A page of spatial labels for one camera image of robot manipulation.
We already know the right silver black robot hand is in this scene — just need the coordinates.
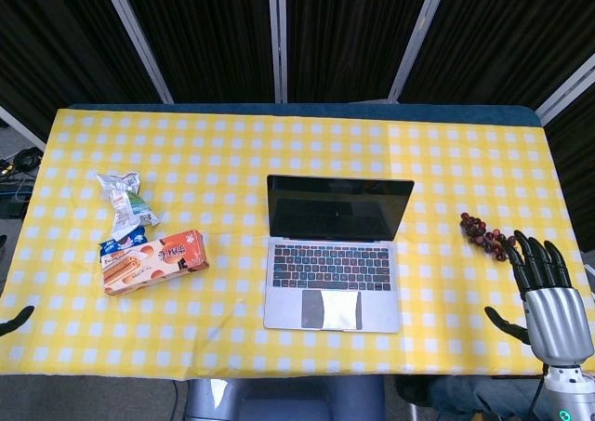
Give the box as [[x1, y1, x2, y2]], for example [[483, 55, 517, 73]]
[[483, 229, 589, 365]]

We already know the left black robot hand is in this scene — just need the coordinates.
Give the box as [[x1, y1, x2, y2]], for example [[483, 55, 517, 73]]
[[0, 233, 36, 338]]

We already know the grey laptop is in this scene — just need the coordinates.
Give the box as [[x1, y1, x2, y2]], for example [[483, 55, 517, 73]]
[[263, 174, 416, 335]]

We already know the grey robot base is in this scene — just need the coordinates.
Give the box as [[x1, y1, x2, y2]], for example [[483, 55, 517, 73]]
[[184, 376, 387, 421]]

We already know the dark red grape bunch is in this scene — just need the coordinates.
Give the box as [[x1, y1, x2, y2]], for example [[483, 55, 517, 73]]
[[459, 212, 518, 260]]

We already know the dark blue fabric seat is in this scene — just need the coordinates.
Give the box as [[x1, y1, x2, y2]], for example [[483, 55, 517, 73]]
[[393, 375, 545, 421]]

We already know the blue white snack packet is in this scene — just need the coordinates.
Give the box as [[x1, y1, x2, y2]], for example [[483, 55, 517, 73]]
[[99, 225, 151, 257]]

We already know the orange biscuit box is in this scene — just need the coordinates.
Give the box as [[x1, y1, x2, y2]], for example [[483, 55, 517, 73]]
[[99, 229, 210, 296]]

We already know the crumpled silver snack bag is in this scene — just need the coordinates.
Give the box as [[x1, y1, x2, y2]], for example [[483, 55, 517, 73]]
[[96, 171, 162, 241]]

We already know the yellow white checked tablecloth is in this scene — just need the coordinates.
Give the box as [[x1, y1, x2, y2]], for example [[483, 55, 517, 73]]
[[0, 107, 595, 378]]

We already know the black curtain panel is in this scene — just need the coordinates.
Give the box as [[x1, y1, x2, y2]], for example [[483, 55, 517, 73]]
[[0, 0, 159, 129], [284, 0, 438, 104], [399, 0, 595, 111], [115, 0, 276, 105]]

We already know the blue felt table cover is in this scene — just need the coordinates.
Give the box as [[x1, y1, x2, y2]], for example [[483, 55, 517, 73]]
[[62, 103, 544, 128]]

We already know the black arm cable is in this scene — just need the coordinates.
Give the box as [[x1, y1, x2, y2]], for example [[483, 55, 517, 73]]
[[528, 364, 549, 421]]

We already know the black coiled cable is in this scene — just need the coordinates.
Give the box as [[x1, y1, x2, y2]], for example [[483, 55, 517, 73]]
[[0, 146, 43, 177]]

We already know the white partition post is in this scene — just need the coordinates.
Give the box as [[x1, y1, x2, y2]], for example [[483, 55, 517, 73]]
[[0, 105, 46, 151], [533, 52, 595, 125], [387, 0, 451, 102], [98, 0, 175, 105], [266, 0, 289, 104]]

